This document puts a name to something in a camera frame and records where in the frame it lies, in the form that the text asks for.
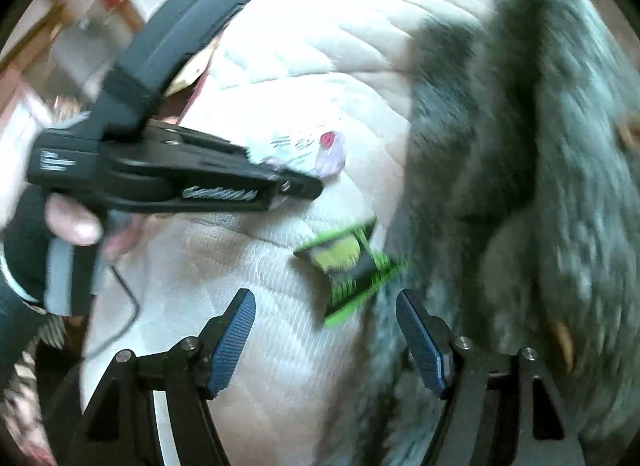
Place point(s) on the grey quilted mattress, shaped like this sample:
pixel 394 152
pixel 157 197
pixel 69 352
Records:
pixel 310 70

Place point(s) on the person's left forearm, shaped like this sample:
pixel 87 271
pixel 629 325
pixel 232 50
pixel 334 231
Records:
pixel 15 326

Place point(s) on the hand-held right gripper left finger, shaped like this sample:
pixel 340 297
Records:
pixel 232 346

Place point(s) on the green and black snack packet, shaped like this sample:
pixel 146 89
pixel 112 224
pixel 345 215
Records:
pixel 350 266

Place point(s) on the person's left hand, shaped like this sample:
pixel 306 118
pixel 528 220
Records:
pixel 75 226

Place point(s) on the teal fleece jacket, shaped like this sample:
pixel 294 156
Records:
pixel 525 170

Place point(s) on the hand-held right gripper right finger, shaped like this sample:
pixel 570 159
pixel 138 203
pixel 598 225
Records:
pixel 422 346

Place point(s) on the white and pink snack packet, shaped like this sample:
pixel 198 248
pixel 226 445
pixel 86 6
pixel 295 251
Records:
pixel 320 150

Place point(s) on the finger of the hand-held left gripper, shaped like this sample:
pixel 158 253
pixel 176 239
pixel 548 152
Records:
pixel 235 193
pixel 210 145

